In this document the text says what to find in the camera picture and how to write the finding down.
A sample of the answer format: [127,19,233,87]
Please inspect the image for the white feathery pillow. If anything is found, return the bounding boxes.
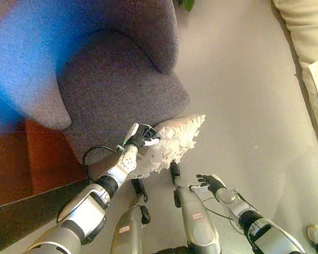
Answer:
[132,114,206,179]

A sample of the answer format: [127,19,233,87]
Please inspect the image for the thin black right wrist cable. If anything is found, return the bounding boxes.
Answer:
[201,195,244,235]

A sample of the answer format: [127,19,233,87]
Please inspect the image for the silver left robot leg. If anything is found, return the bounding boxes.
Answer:
[110,195,152,254]

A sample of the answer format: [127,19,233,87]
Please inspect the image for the dark desk top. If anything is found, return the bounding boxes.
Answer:
[0,178,96,254]

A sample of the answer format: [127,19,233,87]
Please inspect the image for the black robot foot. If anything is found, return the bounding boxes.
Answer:
[169,161,181,186]
[131,178,149,203]

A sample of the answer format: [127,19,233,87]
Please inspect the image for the white sneaker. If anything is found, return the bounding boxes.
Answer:
[306,224,318,246]

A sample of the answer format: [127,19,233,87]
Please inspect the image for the grey fabric tub armchair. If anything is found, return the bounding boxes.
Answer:
[0,0,191,166]

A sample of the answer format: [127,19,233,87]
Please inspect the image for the black left robot foot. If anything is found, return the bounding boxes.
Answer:
[131,178,149,203]

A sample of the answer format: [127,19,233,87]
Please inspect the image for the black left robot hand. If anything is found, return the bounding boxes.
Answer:
[123,123,162,148]

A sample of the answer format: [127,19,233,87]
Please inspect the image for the black right robot foot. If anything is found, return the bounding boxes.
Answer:
[169,161,181,186]

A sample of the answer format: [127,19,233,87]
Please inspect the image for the beige bed skirt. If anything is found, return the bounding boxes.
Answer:
[270,0,318,159]

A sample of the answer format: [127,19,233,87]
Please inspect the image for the green leafy houseplant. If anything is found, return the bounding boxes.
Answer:
[176,0,196,12]

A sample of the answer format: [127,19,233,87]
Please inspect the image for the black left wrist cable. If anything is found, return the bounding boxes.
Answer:
[82,146,122,183]

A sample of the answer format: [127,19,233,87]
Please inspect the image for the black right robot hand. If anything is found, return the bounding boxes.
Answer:
[189,174,228,198]

